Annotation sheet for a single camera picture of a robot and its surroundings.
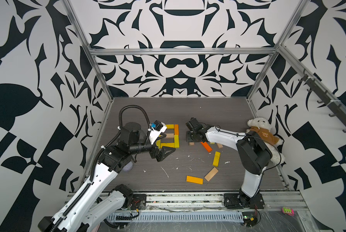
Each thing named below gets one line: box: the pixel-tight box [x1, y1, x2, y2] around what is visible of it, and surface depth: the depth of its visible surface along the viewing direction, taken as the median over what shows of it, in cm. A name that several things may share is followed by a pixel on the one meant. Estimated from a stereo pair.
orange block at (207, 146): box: [200, 141, 213, 152], surface depth 95 cm
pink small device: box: [281, 206, 295, 217], surface depth 71 cm
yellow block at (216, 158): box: [212, 150, 221, 168], surface depth 90 cm
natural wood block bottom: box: [203, 166, 219, 182], surface depth 84 cm
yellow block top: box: [165, 123, 175, 130], surface depth 104 cm
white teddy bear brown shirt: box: [245, 117, 286, 164], surface depth 93 cm
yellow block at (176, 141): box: [174, 134, 180, 148], surface depth 97 cm
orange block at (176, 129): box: [173, 124, 179, 136], surface depth 101 cm
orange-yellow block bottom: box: [186, 175, 204, 185], surface depth 83 cm
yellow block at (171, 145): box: [160, 142, 175, 149], surface depth 96 cm
